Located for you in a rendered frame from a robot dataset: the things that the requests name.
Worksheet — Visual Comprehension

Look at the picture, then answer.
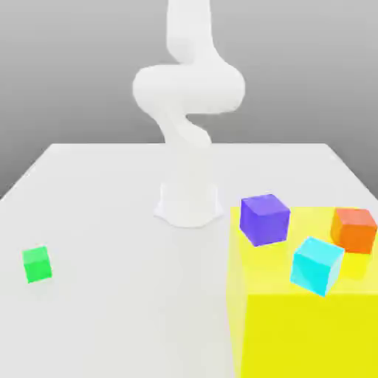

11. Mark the small purple cube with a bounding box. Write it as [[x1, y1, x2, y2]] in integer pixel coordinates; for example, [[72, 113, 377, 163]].
[[239, 193, 292, 247]]

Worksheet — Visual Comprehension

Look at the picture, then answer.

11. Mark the small cyan cube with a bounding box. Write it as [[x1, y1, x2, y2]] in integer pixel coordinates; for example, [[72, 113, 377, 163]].
[[289, 236, 346, 298]]

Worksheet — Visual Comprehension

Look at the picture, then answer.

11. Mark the small green cube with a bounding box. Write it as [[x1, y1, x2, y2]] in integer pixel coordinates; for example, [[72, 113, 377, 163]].
[[21, 245, 53, 284]]

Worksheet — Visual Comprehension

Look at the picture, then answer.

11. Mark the small orange cube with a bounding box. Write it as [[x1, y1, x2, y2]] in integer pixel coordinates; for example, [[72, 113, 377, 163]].
[[330, 207, 378, 255]]

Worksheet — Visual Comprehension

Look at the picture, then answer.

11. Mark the small yellow cube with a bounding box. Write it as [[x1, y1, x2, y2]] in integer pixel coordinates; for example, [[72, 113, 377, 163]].
[[338, 251, 374, 280]]

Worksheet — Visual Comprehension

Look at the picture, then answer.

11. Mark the large yellow box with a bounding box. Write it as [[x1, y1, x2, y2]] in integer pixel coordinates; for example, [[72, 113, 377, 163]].
[[226, 206, 378, 378]]

